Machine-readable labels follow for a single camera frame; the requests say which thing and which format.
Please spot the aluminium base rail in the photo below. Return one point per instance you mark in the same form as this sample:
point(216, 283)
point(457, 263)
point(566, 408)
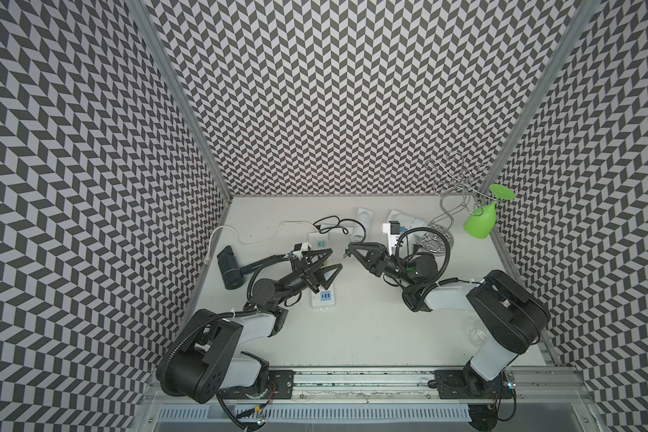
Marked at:
point(543, 398)

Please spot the white hair dryer right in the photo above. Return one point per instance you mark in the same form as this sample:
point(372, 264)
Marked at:
point(406, 221)

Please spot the clear wine glass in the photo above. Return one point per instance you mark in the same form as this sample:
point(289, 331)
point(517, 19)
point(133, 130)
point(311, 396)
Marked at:
point(477, 334)

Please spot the green plastic wine glass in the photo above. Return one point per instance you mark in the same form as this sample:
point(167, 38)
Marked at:
point(483, 219)

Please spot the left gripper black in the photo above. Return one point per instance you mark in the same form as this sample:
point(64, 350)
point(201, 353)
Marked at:
point(310, 271)

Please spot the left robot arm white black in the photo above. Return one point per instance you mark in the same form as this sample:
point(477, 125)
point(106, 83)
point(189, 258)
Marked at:
point(205, 359)

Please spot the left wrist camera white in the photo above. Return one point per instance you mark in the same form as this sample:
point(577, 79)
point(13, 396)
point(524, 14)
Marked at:
point(300, 248)

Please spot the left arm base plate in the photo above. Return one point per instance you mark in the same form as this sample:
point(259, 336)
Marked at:
point(275, 384)

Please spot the white power strip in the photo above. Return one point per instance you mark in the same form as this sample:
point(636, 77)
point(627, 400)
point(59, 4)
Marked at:
point(324, 299)

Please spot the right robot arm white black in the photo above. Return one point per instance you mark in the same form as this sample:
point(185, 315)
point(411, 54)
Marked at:
point(513, 317)

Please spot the silver wire glass rack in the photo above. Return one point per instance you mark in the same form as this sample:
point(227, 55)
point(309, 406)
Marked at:
point(457, 191)

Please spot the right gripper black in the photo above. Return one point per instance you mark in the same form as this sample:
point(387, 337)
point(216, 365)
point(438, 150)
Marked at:
point(376, 257)

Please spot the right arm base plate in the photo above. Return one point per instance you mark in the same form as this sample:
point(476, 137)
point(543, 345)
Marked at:
point(454, 384)

